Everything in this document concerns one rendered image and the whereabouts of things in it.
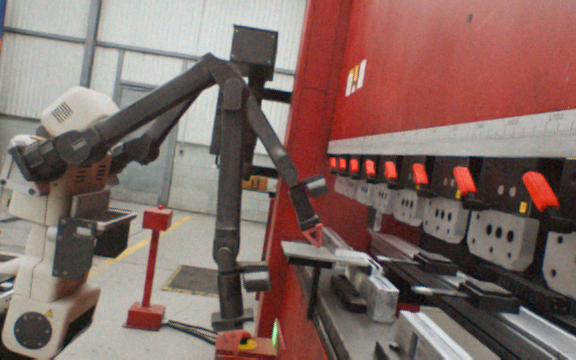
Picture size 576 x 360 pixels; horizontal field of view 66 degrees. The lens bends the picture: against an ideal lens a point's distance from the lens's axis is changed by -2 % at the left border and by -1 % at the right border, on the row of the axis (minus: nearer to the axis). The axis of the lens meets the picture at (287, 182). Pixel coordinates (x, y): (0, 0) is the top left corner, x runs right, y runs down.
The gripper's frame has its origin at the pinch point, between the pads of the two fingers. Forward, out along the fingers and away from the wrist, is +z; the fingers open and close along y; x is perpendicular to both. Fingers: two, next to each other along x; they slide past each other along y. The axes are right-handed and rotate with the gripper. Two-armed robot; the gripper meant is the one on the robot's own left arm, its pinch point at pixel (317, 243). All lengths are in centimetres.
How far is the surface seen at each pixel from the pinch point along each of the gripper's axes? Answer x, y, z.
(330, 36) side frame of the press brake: -50, 84, -75
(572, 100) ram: -32, -90, -27
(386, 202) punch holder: -20.3, -25.1, -9.6
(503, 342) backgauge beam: -30, -45, 29
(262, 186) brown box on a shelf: 10, 213, -6
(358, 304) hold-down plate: -3.3, -20.4, 16.1
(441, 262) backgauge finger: -35.3, -5.0, 20.5
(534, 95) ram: -32, -82, -29
